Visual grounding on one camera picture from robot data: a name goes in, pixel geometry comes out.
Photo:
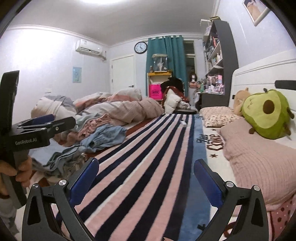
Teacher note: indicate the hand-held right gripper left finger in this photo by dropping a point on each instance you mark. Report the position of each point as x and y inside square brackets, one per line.
[84, 183]

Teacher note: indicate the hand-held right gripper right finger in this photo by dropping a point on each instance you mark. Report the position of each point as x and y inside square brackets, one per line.
[208, 183]

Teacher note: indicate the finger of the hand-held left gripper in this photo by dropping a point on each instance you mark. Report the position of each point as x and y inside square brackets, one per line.
[42, 119]
[62, 125]

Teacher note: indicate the grey pants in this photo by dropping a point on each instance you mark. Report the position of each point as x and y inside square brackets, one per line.
[62, 160]

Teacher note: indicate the person's left hand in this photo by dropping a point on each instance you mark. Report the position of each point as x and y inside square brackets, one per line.
[25, 171]

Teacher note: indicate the pink garment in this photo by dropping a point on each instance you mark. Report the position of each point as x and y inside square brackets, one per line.
[92, 125]

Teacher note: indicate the light blue denim garment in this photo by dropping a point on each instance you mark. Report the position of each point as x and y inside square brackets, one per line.
[108, 135]

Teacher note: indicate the beige ribbed pillow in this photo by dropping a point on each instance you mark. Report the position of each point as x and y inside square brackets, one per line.
[259, 160]

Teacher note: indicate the striped blanket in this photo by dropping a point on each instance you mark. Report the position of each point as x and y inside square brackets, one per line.
[150, 173]

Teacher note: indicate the small white box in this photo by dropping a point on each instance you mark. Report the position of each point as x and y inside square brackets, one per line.
[183, 123]

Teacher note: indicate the floral pillow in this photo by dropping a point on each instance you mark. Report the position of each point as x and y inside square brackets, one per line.
[217, 115]

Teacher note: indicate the pink duvet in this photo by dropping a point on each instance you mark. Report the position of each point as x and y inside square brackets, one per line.
[129, 109]

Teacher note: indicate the white door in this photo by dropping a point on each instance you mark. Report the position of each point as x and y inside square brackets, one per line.
[122, 74]

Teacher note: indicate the white air conditioner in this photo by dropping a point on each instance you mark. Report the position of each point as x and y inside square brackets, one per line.
[89, 46]

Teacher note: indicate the pink dotted sheet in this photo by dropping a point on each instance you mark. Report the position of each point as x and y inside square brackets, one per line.
[283, 220]

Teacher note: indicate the green avocado plush pillow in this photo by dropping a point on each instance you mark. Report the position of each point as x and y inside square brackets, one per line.
[259, 115]

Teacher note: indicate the white puffer jacket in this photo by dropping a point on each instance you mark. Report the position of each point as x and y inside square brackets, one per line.
[172, 100]

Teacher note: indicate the brown plush toy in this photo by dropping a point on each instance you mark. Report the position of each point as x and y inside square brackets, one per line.
[240, 97]

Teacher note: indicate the pink bag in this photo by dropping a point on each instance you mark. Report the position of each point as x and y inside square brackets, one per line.
[155, 92]

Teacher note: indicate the group of desk figurines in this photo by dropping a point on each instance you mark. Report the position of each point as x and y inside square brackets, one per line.
[214, 84]

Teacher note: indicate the mannequin head with wig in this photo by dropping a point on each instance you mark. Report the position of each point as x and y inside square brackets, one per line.
[193, 80]

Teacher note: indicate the dark clothes pile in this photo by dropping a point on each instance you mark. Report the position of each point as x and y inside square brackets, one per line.
[173, 83]

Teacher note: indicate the yellow shelf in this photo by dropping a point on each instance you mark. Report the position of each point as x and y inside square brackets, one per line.
[159, 74]

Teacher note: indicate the glass display case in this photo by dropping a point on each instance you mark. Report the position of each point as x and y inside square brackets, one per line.
[159, 62]

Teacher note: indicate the white headboard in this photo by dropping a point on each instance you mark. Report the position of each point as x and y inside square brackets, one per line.
[254, 76]

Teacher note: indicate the window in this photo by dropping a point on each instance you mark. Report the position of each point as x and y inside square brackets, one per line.
[189, 58]

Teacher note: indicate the dark bookshelf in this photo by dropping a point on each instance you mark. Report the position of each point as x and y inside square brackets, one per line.
[229, 58]

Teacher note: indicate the teal curtain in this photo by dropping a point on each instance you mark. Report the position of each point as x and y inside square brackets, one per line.
[175, 58]

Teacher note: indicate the blue wall poster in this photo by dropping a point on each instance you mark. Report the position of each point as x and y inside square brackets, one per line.
[77, 74]

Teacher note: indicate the round wall clock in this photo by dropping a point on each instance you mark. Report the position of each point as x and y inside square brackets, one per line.
[140, 47]

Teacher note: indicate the framed wall picture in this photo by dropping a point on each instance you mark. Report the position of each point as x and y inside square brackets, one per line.
[255, 10]

